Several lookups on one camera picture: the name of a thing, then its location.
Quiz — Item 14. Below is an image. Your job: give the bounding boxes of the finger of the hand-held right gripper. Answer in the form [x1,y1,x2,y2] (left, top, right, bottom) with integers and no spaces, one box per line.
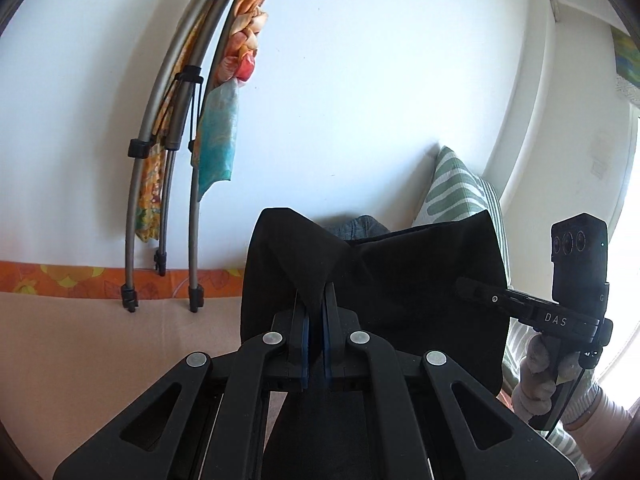
[455,277,531,318]

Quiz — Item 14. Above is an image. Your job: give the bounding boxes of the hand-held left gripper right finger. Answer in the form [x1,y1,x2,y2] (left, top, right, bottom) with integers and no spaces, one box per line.
[322,282,583,480]

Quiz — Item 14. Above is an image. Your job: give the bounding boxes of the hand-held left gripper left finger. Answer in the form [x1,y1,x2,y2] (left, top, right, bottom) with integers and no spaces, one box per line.
[52,290,312,480]

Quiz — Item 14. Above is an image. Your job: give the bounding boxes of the black pants with yellow print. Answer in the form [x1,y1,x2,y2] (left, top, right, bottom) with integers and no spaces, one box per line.
[240,206,511,480]

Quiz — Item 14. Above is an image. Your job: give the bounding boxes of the person's right forearm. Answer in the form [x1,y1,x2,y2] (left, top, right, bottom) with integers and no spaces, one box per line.
[565,385,636,480]

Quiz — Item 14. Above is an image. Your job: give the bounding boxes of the person's right hand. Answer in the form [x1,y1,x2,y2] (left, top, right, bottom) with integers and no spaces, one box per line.
[515,332,596,418]

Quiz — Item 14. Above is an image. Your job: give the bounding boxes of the bright window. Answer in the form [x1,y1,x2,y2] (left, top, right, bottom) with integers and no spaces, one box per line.
[592,105,640,391]

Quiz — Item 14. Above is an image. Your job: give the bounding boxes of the dark grey folded jeans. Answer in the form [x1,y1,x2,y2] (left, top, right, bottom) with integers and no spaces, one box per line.
[327,215,391,243]

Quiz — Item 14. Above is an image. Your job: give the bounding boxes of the green striped white pillow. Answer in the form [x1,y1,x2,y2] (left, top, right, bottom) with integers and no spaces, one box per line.
[411,146,596,480]

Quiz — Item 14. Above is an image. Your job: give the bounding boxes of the teal cloth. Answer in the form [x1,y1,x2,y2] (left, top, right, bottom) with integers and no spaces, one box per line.
[192,80,241,203]

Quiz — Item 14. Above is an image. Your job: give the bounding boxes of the pink blanket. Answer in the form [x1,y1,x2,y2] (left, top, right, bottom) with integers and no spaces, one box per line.
[0,292,281,480]

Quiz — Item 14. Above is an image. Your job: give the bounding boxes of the orange floral bed cover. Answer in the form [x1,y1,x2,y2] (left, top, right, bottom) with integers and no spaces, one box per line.
[0,260,246,302]

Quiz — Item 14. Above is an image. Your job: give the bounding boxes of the grey folded tripod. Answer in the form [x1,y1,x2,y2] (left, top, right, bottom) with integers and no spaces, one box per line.
[121,0,251,314]

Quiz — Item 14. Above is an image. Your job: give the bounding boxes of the green yellow wall picture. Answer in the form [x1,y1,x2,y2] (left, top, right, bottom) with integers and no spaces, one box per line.
[610,27,640,106]

